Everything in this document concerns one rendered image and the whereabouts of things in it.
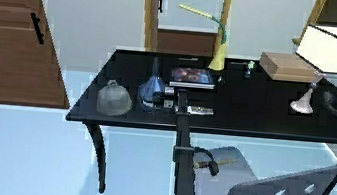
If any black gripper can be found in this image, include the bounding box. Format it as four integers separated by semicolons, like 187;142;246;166
151;90;167;108

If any dark tablet with picture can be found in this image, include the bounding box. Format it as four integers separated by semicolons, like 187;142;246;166
168;65;218;90

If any grey bell-shaped cover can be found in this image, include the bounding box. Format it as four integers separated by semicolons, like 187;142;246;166
95;78;135;119

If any yellow desk lamp green neck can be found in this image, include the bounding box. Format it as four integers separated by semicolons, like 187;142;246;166
173;3;232;72

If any white cupboard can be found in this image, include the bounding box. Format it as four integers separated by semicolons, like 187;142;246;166
155;0;226;35

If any black table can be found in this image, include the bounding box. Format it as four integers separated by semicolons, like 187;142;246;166
59;45;337;195

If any small green-topped figurine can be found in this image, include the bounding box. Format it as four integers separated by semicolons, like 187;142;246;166
243;59;257;79

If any brown flat box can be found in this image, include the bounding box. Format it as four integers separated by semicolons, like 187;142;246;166
257;51;322;84

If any brown wooden door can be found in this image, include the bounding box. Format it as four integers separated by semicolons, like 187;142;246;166
0;0;79;111

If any white shade table lamp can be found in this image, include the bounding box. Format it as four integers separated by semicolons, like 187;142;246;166
289;22;337;118

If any wooden door frame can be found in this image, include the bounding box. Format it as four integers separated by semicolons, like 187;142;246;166
139;0;234;60

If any black door handle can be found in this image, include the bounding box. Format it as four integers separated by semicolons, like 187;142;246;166
27;11;48;46

